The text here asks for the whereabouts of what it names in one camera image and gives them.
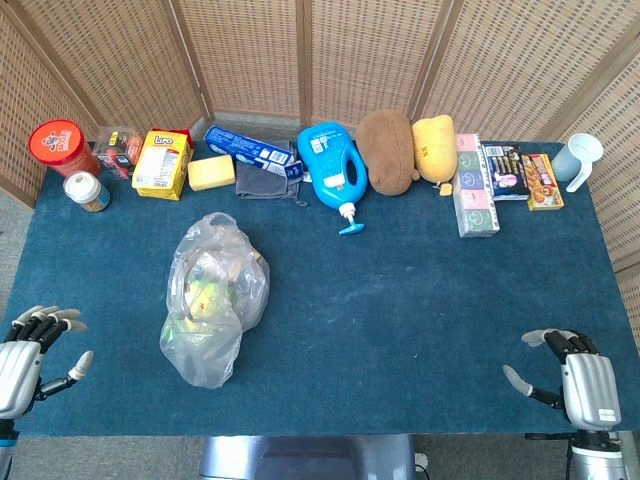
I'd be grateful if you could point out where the blue toothpaste box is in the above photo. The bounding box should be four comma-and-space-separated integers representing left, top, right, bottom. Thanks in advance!
203, 124, 305, 180

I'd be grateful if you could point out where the dark snack packet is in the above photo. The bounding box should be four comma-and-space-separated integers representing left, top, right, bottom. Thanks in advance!
480, 143, 530, 202

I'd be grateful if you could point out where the blue pump detergent bottle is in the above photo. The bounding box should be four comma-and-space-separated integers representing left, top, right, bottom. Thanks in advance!
296, 122, 371, 237

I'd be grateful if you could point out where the brown capybara plush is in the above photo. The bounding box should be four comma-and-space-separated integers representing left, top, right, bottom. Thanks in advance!
355, 109, 421, 197

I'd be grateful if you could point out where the small white-lidded jar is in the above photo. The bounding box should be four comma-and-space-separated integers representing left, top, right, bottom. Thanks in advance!
62, 171, 111, 214

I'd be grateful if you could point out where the clear plastic bag with items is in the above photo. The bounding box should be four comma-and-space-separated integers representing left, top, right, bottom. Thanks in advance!
158, 211, 271, 390

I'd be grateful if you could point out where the wicker folding screen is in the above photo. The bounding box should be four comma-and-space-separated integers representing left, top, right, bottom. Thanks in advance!
0, 0, 640, 351

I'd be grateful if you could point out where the blue carpet table cover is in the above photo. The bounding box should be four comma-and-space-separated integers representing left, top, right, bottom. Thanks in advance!
0, 139, 640, 439

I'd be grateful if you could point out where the clear plastic box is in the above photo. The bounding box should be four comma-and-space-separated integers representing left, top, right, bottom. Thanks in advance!
92, 125, 146, 180

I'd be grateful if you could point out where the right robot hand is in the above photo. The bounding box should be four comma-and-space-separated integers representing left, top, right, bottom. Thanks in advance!
502, 328, 624, 432

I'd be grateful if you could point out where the grey cloth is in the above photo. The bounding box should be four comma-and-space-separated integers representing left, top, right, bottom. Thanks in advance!
234, 139, 310, 207

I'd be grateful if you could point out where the yellow sponge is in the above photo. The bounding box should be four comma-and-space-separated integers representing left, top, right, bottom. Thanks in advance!
187, 154, 237, 192

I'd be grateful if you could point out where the red lidded canister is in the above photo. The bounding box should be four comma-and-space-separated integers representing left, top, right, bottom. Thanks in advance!
28, 118, 104, 179

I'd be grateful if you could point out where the yellow tea box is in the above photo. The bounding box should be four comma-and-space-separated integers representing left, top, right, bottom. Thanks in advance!
131, 128, 195, 202

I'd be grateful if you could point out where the yellow red curry box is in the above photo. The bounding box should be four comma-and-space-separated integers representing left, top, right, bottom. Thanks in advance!
519, 152, 565, 212

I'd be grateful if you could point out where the pale blue measuring cup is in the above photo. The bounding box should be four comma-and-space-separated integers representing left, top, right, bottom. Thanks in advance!
551, 132, 605, 194

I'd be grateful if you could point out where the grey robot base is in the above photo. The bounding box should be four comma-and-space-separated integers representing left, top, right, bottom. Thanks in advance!
199, 433, 419, 480

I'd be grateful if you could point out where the pastel tissue pack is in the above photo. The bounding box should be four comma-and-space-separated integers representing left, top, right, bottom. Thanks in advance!
452, 133, 501, 239

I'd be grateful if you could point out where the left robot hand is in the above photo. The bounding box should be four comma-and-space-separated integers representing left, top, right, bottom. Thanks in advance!
0, 305, 95, 422

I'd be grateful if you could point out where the yellow plush toy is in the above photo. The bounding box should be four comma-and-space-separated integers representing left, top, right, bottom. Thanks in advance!
411, 114, 459, 196

